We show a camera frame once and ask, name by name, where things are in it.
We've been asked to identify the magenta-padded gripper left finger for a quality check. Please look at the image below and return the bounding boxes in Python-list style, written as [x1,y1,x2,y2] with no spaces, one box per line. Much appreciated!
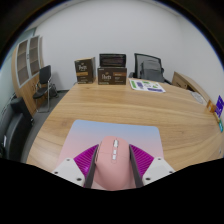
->
[51,143,100,188]

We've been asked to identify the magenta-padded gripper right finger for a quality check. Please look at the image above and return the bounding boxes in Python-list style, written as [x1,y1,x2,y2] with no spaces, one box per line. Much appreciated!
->
[128,144,176,188]

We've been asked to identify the pink computer mouse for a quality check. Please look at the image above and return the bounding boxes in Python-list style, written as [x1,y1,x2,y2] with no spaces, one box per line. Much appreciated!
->
[93,135,134,192]

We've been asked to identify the pink and blue mouse pad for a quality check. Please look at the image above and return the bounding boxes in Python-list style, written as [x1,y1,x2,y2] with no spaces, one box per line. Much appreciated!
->
[56,119,164,171]

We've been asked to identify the white printed paper sheet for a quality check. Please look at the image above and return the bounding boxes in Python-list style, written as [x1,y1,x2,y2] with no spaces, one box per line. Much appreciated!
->
[128,78,167,94]

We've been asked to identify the orange-brown box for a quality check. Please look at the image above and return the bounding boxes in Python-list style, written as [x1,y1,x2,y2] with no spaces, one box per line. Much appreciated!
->
[206,99,218,115]

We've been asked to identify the purple card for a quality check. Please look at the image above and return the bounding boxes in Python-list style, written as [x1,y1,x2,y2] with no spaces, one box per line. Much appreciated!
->
[214,94,224,118]

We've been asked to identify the wooden side desk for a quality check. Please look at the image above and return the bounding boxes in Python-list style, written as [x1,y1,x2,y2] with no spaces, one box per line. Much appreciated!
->
[171,70,211,101]

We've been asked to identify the black metal-legged chair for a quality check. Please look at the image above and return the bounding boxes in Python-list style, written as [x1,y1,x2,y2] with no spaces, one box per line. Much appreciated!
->
[32,64,58,113]

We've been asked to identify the tall brown box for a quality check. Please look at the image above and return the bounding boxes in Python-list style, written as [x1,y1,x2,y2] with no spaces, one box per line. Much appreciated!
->
[74,57,97,85]

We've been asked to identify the black mesh office chair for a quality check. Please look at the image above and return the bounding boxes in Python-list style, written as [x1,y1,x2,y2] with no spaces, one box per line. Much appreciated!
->
[129,52,173,85]

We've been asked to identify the wooden shelf unit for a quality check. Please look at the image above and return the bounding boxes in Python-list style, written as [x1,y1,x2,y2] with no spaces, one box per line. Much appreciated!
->
[11,34,46,116]

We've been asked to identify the black flat box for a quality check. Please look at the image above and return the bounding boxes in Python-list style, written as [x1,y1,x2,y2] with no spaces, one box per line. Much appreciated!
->
[99,53,127,68]

